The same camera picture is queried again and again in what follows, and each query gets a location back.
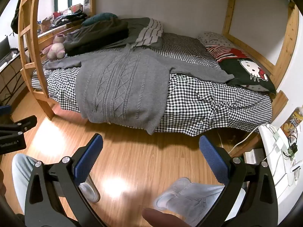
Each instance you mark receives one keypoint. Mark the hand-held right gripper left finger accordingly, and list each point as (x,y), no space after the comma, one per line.
(88,158)

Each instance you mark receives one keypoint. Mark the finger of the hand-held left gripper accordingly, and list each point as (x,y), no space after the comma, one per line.
(23,124)
(5,110)

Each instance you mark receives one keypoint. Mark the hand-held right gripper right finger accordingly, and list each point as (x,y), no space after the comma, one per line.
(213,163)

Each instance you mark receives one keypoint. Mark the dark folded clothes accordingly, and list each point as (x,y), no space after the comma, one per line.
(97,35)

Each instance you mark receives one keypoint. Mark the person's right hand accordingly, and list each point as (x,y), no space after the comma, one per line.
(163,218)

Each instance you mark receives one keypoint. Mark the light blue jeans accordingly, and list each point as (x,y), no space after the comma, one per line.
(21,175)

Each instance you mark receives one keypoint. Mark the wooden bunk bed ladder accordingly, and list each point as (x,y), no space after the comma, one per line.
(32,61)

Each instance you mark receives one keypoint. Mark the black white checkered bed sheet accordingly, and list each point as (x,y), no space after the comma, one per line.
(213,104)

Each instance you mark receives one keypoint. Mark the black monitor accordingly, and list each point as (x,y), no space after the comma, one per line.
(4,49)

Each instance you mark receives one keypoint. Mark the white charger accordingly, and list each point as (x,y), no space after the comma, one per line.
(279,141)

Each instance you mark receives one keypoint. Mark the pink plush toy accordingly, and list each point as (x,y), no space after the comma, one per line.
(56,48)

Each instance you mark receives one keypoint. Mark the yellow snack canister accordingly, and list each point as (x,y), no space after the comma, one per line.
(294,119)

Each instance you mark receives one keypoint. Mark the black hanging jacket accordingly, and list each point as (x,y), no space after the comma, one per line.
(17,16)

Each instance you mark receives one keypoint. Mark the black cartoon cat pillow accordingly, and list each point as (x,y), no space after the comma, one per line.
(248,72)

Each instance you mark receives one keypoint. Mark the red white striped pillow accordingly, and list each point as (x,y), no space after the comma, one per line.
(224,53)

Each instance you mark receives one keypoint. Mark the clutter on desk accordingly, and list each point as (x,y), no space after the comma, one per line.
(64,16)

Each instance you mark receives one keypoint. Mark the white polka dot pillow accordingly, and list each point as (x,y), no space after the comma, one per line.
(214,39)

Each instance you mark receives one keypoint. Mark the teal pillow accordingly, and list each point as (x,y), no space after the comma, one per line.
(100,19)

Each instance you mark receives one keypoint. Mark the wooden bunk bed frame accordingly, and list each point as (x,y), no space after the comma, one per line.
(291,28)

